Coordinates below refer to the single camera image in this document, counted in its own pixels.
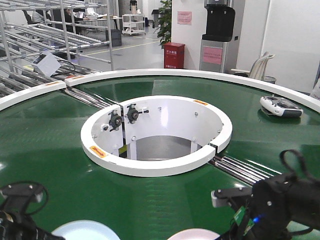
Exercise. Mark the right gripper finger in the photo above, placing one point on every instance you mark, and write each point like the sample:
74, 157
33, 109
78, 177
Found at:
232, 197

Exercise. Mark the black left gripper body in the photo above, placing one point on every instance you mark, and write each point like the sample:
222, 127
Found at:
16, 224

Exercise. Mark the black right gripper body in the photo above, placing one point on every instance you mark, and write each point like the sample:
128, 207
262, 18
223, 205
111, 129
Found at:
281, 199

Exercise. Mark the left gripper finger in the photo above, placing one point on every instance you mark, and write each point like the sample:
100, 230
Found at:
23, 192

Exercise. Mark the pink round plate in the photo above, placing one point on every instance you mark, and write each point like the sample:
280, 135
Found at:
194, 234

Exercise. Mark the light blue round plate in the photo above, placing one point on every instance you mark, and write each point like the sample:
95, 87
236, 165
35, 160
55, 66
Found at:
85, 230

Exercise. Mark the green circular conveyor belt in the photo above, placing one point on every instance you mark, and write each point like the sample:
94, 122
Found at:
40, 142

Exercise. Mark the white outer conveyor rim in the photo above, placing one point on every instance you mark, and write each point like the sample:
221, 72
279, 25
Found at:
23, 95

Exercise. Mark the steel roller strip right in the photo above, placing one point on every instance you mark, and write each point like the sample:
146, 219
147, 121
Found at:
249, 171

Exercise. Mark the steel roller strip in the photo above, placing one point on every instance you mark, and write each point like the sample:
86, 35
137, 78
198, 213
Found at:
249, 171
89, 98

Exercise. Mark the white grey remote controller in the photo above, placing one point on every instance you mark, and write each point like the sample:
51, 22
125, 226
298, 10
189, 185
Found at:
279, 106

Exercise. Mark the steel roller strip left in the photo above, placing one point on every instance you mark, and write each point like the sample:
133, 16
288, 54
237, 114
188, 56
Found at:
89, 98

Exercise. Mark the grey control box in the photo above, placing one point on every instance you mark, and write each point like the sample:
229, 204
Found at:
46, 64

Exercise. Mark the white plastic chair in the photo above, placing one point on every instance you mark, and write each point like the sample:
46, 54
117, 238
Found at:
258, 68

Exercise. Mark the red fire extinguisher cabinet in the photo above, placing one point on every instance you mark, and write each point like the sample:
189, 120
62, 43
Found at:
174, 54

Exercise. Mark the metal pipe roller rack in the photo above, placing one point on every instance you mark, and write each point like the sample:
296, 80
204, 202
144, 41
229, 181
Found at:
46, 30

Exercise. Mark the green potted plant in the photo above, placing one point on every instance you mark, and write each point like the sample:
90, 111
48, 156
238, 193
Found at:
164, 28

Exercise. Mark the black plastic crate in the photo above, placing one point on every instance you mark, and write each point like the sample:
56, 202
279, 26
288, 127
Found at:
116, 37

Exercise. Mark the black silver water dispenser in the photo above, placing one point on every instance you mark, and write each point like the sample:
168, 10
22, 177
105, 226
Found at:
219, 31

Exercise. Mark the white utility cart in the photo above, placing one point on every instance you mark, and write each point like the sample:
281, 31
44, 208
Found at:
133, 24

